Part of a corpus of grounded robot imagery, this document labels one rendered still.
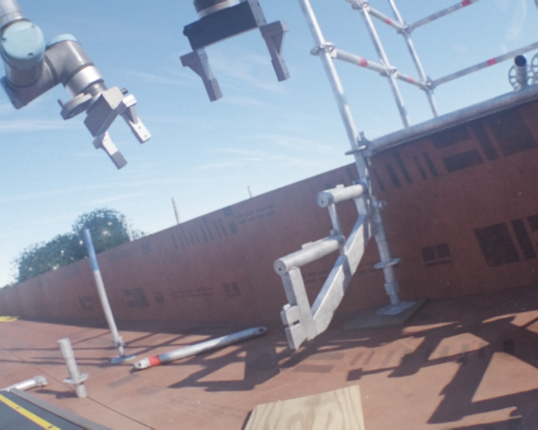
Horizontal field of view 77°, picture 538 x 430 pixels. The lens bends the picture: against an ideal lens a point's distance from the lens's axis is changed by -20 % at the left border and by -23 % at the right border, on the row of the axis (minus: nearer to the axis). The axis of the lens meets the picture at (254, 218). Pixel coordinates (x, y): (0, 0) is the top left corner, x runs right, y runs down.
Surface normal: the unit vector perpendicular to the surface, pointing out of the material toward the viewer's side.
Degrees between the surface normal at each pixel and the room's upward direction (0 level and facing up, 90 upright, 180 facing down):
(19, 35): 94
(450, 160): 90
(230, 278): 90
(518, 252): 90
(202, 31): 114
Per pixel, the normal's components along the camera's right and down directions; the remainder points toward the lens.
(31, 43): 0.50, -0.08
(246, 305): -0.68, 0.16
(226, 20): -0.36, 0.48
